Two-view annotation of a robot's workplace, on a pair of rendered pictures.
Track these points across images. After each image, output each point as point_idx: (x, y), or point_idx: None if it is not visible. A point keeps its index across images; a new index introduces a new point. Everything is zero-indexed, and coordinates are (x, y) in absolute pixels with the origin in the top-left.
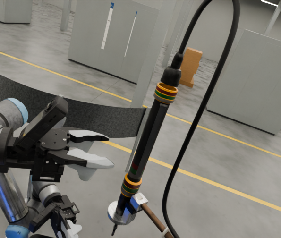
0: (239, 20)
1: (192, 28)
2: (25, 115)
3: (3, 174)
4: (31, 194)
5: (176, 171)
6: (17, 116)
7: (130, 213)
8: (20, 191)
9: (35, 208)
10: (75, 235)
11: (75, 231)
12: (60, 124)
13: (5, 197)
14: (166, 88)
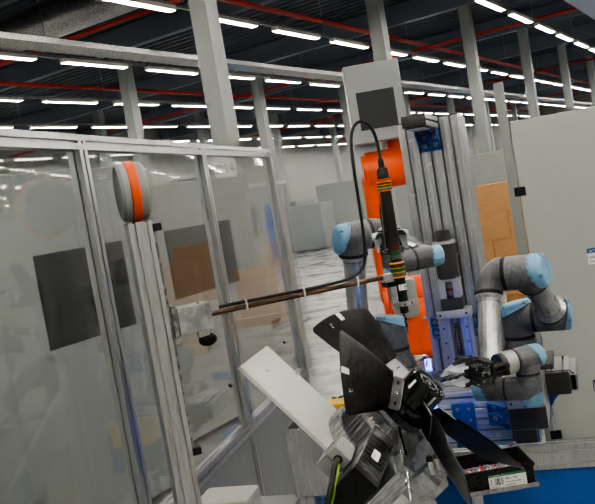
0: (350, 134)
1: (375, 142)
2: (531, 268)
3: (481, 316)
4: None
5: (362, 233)
6: (518, 266)
7: (387, 290)
8: (492, 345)
9: (506, 379)
10: (461, 385)
11: (454, 370)
12: None
13: (478, 341)
14: (391, 183)
